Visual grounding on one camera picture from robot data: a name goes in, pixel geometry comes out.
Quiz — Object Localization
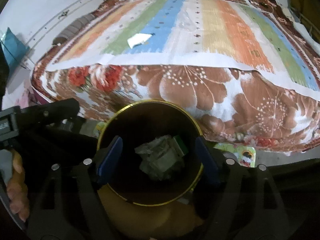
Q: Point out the white paper sheet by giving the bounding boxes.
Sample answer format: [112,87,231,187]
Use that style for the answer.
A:
[127,33,153,49]

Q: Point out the left hand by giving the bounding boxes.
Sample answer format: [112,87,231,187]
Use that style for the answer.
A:
[7,150,30,222]

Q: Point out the clear thin plastic film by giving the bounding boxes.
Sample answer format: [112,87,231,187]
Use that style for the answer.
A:
[177,9,196,32]

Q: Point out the grey rolled bolster pillow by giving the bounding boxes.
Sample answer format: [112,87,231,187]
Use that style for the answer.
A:
[52,13,95,46]

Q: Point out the green floral floor mat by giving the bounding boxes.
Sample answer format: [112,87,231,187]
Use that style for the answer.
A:
[214,143,256,168]

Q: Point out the striped colourful bed sheet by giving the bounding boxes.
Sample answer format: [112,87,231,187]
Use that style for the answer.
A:
[46,0,319,100]

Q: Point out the black gold-rimmed trash bin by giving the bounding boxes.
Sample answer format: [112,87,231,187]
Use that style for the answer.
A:
[97,100,203,206]

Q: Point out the white green medicine box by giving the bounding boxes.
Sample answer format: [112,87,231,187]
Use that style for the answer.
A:
[153,135,185,158]

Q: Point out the white headboard panel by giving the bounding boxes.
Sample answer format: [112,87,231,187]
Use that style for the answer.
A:
[27,0,105,62]

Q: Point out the floral brown blanket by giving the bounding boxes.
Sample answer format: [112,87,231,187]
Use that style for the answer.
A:
[31,0,319,154]

